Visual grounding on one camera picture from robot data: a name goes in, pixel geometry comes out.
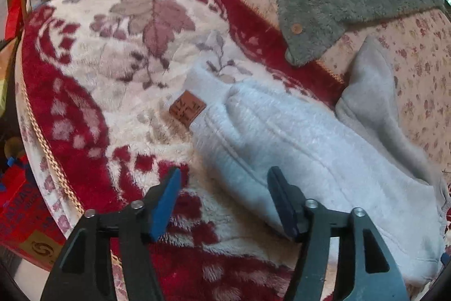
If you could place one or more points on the light grey sweatpants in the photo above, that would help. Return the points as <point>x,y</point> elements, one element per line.
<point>354,156</point>

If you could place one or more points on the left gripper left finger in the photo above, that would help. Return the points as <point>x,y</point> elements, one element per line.
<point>84,268</point>

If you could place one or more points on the red cardboard box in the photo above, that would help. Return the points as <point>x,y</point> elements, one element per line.
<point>26,225</point>

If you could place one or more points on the red floral plush blanket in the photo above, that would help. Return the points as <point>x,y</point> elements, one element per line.
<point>95,80</point>

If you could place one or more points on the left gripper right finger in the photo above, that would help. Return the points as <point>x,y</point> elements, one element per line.
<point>345,242</point>

